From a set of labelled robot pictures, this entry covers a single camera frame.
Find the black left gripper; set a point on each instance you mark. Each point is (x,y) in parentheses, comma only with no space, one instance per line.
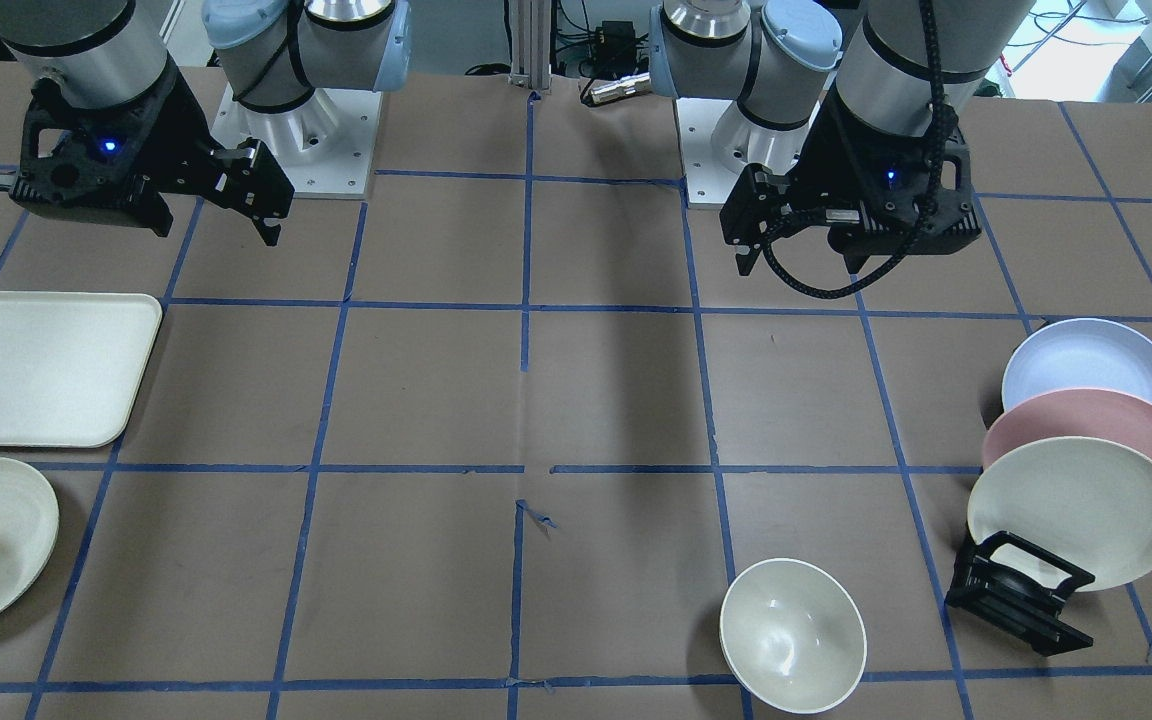
(829,160)

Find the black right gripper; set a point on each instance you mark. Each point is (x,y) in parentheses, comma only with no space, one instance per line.
(179,137)

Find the blue plate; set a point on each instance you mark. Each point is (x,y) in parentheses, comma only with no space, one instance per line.
(1083,352)

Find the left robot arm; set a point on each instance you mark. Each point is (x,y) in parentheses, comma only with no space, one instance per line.
(906,68)

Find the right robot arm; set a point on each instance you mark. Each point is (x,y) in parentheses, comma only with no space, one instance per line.
(282,59)

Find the pink plate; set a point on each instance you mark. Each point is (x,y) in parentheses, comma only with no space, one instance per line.
(1075,412)

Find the cream plate in rack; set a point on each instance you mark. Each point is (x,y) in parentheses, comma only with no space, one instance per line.
(1083,499)

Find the black plate rack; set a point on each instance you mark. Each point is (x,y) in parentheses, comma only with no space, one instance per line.
(1014,602)

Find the black power adapter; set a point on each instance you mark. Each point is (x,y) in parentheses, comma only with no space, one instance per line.
(613,49)

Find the cream rectangular tray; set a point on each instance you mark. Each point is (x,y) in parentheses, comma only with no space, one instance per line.
(71,364)

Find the cream bowl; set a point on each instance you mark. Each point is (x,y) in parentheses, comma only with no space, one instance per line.
(793,636)

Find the aluminium profile post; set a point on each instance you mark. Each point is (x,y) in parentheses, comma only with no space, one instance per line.
(530,36)

